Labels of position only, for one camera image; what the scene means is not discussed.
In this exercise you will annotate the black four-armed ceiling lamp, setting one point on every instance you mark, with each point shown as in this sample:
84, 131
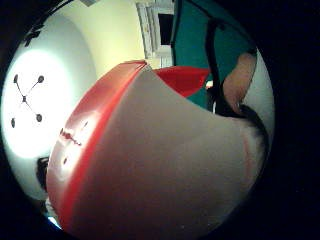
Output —
26, 99

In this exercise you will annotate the white window frame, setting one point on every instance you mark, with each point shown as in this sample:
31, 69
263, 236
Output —
154, 30

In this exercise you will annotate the black ceiling fixture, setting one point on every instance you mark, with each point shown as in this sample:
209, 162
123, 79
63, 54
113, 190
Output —
32, 33

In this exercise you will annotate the black box-shaped object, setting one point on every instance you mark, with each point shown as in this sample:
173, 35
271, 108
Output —
42, 171

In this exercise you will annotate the the person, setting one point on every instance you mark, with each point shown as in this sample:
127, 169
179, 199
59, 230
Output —
193, 36

